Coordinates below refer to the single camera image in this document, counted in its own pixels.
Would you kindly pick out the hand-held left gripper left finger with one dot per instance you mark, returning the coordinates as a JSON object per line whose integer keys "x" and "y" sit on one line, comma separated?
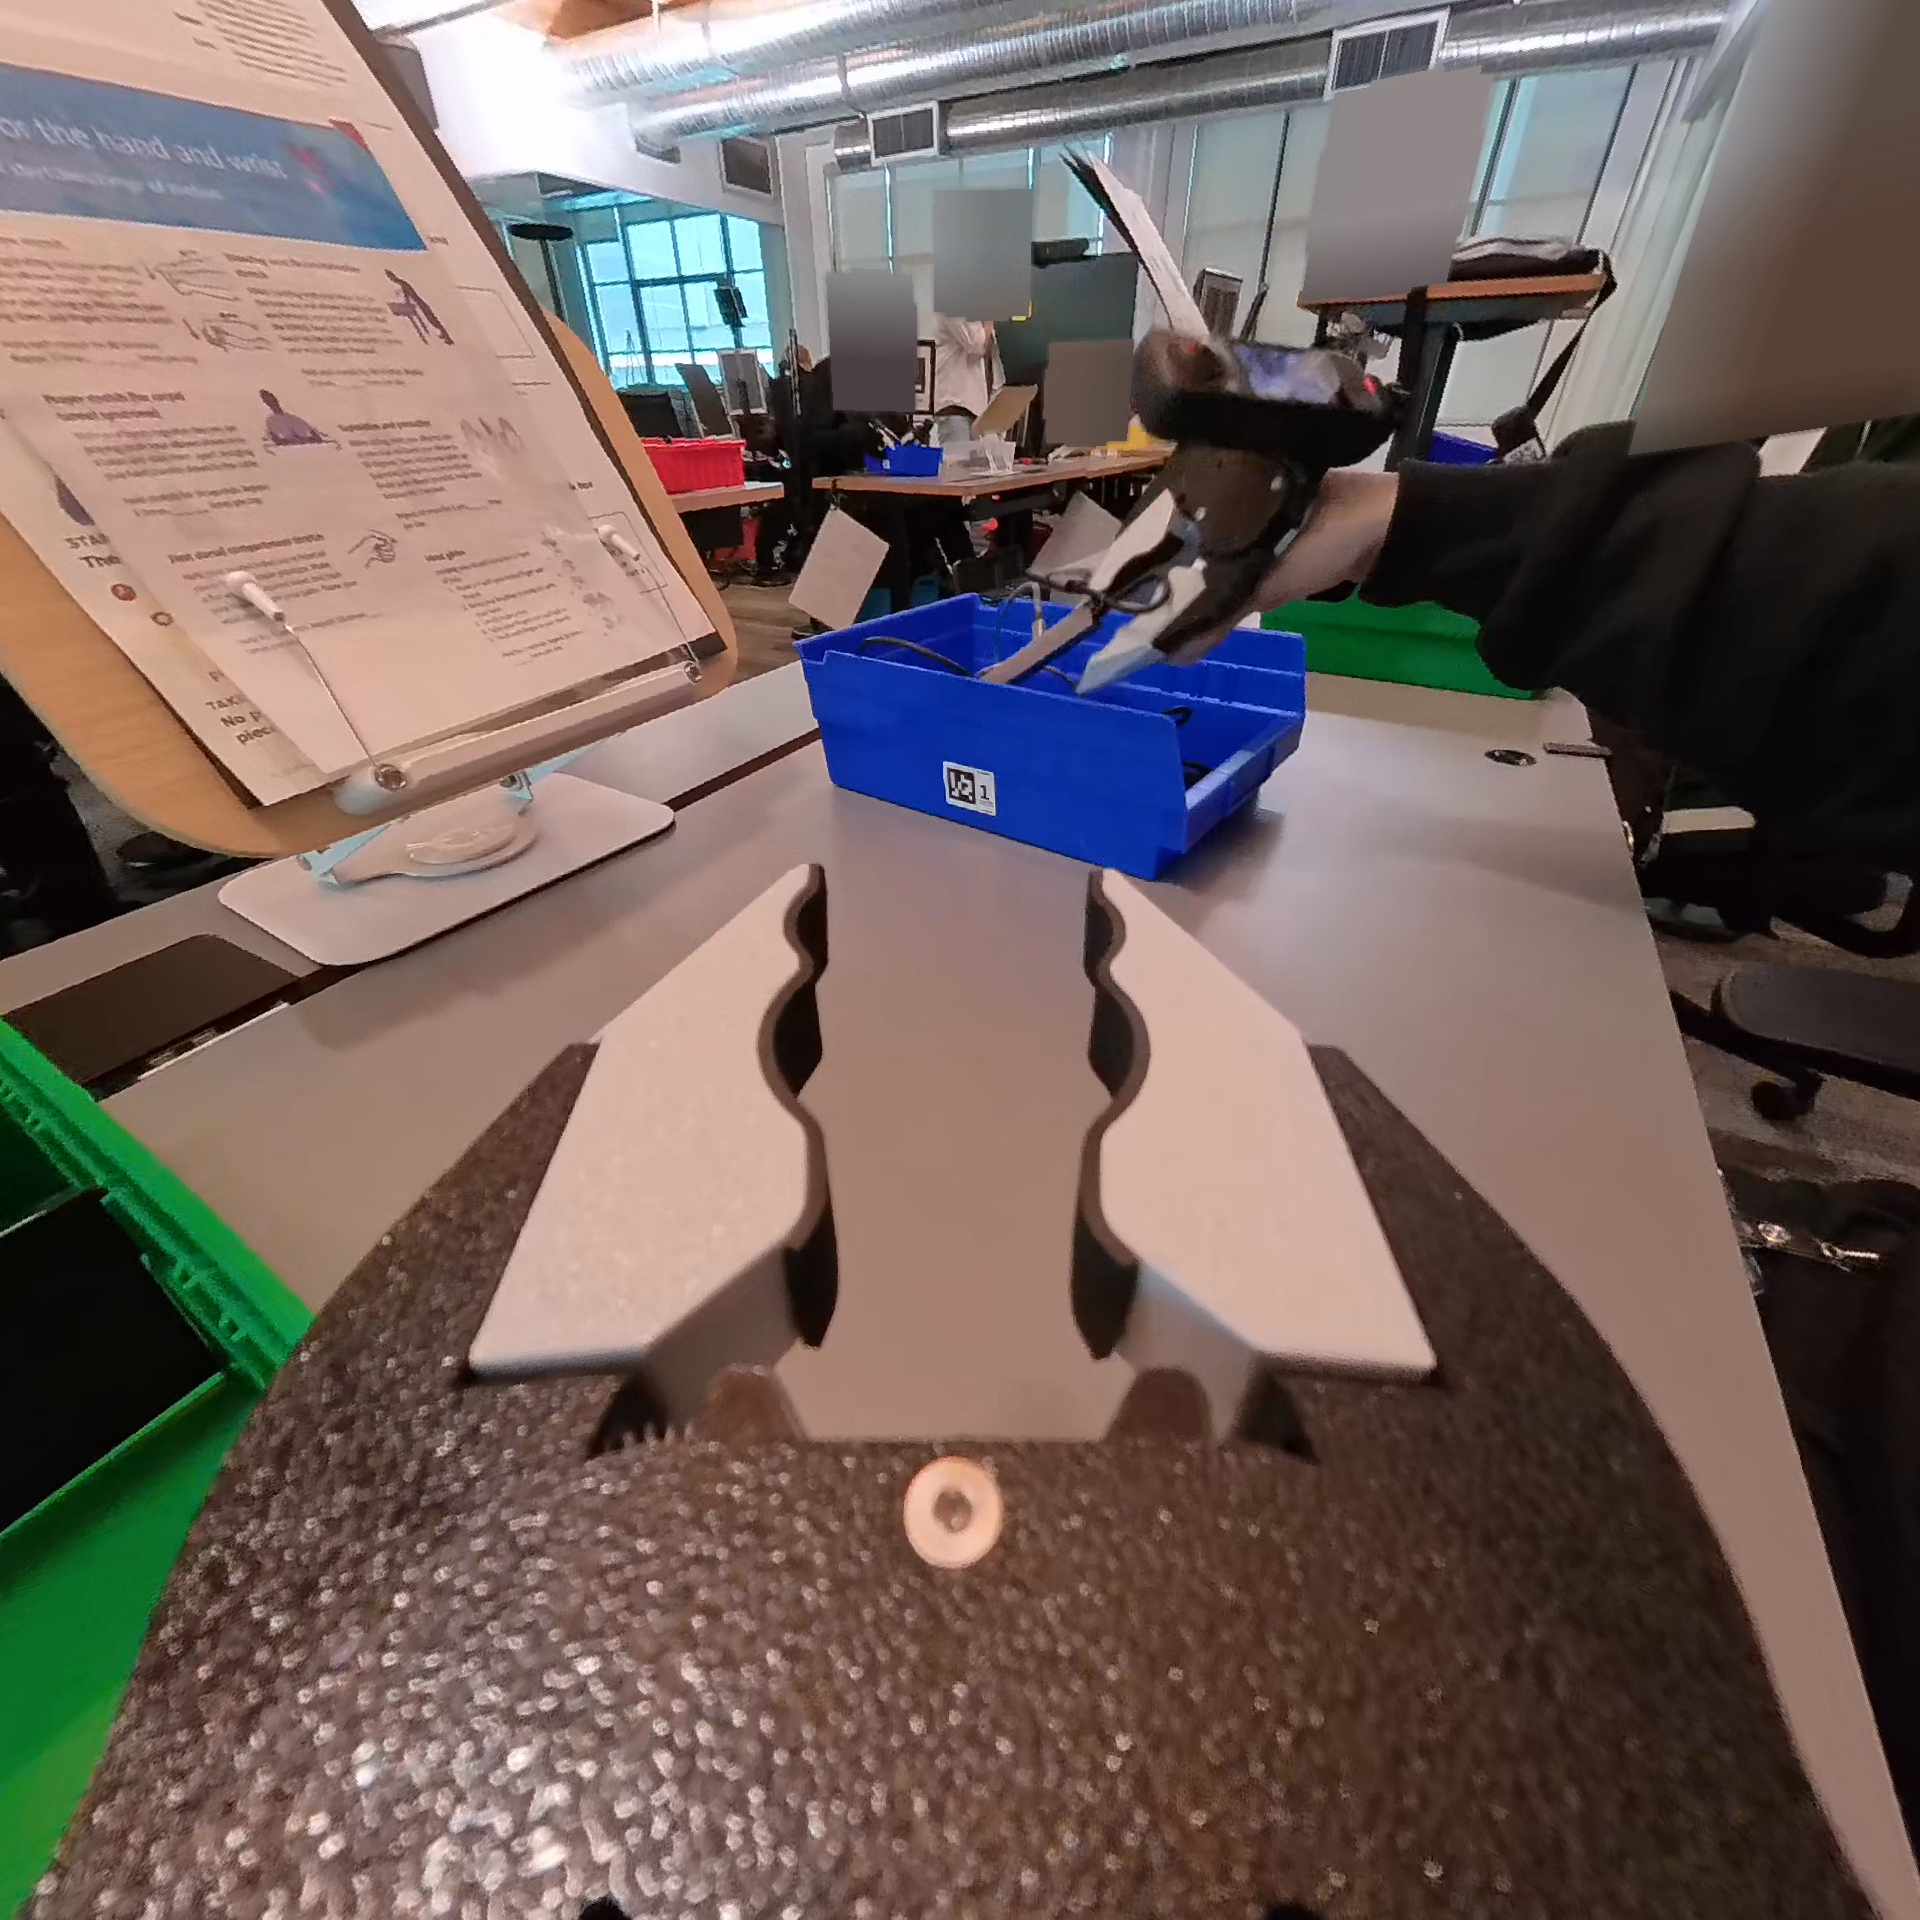
{"x": 645, "y": 1201}

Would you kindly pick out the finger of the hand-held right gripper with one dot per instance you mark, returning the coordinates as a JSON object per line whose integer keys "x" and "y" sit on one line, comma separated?
{"x": 1165, "y": 609}
{"x": 1148, "y": 532}

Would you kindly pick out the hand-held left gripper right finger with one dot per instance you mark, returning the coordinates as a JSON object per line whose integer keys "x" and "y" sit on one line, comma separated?
{"x": 1262, "y": 1201}

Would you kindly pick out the blue plastic bin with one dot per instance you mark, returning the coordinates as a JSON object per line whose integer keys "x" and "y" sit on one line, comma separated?
{"x": 1021, "y": 751}

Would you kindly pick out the person's right forearm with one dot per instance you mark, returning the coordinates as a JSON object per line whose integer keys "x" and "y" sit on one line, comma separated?
{"x": 1650, "y": 599}

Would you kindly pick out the grey desk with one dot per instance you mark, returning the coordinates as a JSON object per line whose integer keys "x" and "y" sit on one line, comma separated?
{"x": 1349, "y": 976}

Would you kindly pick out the raised standing desk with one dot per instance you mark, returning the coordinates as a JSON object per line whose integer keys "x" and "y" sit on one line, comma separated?
{"x": 1440, "y": 294}

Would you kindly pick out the person's right hand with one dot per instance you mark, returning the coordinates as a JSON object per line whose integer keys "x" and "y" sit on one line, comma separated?
{"x": 1349, "y": 532}

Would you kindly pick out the white stand base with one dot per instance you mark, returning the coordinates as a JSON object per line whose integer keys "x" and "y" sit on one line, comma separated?
{"x": 569, "y": 841}

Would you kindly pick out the red plastic bin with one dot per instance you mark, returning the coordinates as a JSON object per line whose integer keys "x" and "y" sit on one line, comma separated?
{"x": 693, "y": 465}

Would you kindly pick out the black bin divider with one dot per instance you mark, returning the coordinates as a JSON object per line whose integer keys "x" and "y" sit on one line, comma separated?
{"x": 90, "y": 1350}

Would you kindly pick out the black office chair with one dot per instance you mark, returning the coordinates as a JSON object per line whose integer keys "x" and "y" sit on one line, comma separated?
{"x": 1829, "y": 1021}

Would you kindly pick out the wooden document board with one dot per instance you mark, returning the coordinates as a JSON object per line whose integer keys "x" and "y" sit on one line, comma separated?
{"x": 90, "y": 721}

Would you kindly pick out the blue banner instruction sheet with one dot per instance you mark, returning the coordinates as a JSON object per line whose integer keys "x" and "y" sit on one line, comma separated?
{"x": 301, "y": 497}

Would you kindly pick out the white instruction sheet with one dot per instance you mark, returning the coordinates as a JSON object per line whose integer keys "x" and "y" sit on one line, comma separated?
{"x": 271, "y": 38}

